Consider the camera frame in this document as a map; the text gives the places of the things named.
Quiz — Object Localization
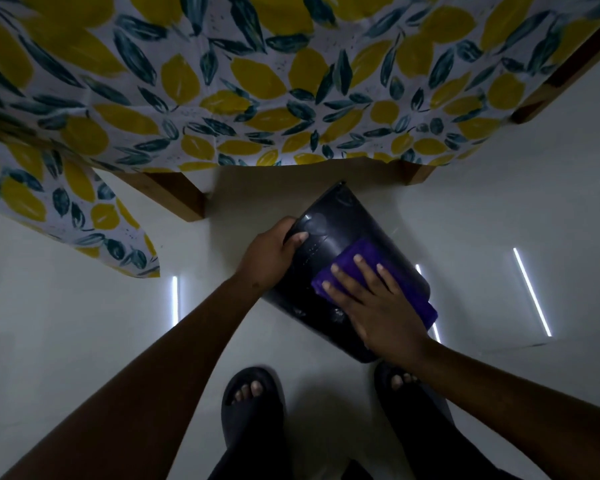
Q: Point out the person's left hand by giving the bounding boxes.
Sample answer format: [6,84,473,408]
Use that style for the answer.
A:
[234,216,310,296]

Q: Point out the person's right hand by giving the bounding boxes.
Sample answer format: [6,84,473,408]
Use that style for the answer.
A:
[321,255,434,364]

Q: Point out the purple cleaning cloth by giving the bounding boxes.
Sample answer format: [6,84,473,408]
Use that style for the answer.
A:
[311,238,439,331]

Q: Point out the person's left forearm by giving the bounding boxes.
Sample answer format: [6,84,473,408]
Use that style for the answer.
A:
[0,272,263,480]

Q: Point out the person's right forearm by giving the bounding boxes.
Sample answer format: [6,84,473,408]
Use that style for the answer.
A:
[414,339,600,480]

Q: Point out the black slipper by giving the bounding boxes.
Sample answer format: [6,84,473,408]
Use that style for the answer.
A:
[374,361,455,426]
[221,366,287,448]

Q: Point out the wooden table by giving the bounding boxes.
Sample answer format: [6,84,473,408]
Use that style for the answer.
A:
[0,20,600,223]

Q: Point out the person's left foot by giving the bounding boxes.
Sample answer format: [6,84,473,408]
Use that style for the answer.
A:
[232,380,265,403]

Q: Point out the lemon print tablecloth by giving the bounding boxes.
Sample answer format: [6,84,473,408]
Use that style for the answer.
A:
[0,0,600,279]

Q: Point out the black trousers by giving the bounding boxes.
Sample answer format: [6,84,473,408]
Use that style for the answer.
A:
[209,390,523,480]

